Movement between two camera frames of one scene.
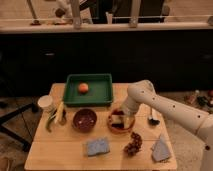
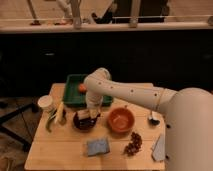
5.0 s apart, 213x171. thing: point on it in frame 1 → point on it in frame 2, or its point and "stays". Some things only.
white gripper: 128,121 → 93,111
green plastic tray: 100,90 stays
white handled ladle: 153,120 stays
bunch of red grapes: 133,148 stays
